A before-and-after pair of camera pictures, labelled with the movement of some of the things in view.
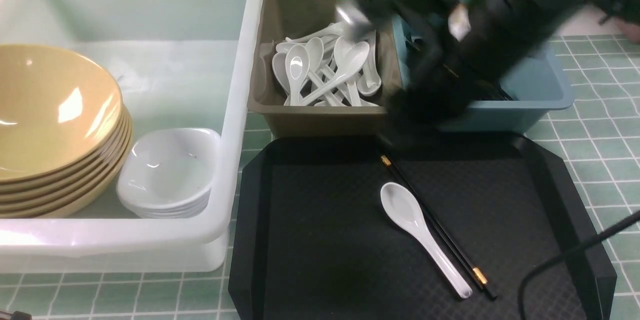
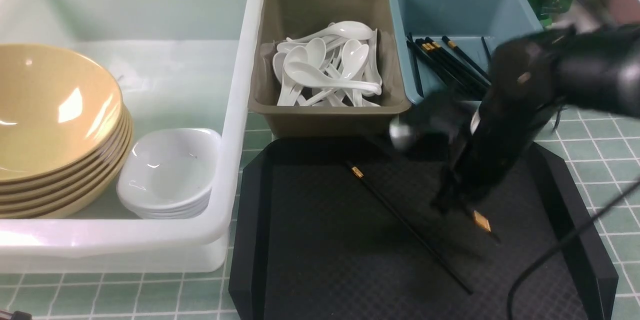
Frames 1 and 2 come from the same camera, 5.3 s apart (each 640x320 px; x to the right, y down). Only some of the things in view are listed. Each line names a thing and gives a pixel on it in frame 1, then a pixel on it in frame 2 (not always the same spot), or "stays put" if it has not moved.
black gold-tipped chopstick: x=473 y=272 → x=360 y=176
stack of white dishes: x=168 y=174 stays put
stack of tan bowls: x=66 y=136 stays put
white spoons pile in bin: x=327 y=68 stays put
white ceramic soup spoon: x=405 y=210 → x=308 y=72
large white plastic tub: x=182 y=40 stays put
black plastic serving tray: x=315 y=241 stays put
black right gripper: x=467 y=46 → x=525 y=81
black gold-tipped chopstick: x=470 y=268 → x=484 y=224
